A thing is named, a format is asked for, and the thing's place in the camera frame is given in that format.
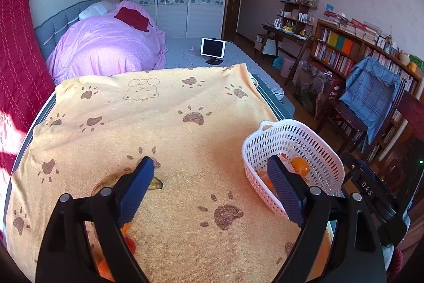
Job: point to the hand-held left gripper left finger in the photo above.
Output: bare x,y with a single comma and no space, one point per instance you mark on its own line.
137,191

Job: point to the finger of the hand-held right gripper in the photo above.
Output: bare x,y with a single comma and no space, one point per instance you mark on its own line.
351,167

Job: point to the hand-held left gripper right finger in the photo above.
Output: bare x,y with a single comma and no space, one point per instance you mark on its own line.
284,191

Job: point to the spotted ripe banana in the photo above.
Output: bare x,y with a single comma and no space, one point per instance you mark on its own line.
155,184

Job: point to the red tomato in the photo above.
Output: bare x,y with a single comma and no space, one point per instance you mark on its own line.
130,245

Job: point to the white plastic basket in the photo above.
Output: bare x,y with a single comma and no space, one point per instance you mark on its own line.
298,137

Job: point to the orange with stem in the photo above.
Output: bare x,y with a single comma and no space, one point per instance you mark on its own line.
106,269

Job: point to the small orange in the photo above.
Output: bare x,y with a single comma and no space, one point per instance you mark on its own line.
266,183

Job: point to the round orange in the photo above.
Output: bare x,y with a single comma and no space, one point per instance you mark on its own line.
300,167

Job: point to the carved dark wooden chair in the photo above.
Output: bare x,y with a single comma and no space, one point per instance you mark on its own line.
407,143

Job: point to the yellow paw print towel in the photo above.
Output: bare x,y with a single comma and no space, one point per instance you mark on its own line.
185,124

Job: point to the printed cardboard box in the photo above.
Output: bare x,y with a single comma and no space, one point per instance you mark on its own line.
314,87

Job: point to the wooden bookshelf with books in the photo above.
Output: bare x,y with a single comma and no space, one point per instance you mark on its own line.
334,51

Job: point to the pink waste bin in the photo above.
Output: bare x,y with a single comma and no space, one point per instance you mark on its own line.
288,67

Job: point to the beige round vase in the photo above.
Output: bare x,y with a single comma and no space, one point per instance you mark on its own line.
404,58

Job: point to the green box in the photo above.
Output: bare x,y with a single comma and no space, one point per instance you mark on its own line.
418,61

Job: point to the blue plastic basin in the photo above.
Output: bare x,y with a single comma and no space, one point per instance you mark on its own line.
277,62

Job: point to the stack of books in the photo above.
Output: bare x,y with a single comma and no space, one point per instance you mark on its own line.
354,26

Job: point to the wooden desk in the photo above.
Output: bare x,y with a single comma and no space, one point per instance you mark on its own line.
288,36

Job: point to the white storage box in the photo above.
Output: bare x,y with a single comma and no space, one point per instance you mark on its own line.
268,46

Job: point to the pink dotted duvet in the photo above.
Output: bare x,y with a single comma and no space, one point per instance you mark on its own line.
106,47

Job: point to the grey blue bed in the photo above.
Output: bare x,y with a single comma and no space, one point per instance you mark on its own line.
185,49

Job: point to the white electric kettle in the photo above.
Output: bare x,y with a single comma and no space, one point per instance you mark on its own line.
279,23

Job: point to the white tablet on stand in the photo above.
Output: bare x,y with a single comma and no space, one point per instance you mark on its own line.
213,47

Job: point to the small wooden desk shelf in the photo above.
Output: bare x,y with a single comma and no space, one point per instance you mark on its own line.
296,12

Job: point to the red cloth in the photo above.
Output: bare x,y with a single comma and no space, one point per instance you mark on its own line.
131,18

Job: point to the white pillow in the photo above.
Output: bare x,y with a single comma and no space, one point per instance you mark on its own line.
94,9

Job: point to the dark wooden door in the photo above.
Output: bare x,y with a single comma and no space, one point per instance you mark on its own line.
237,4

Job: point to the small picture frame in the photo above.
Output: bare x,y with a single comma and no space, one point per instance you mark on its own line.
312,2

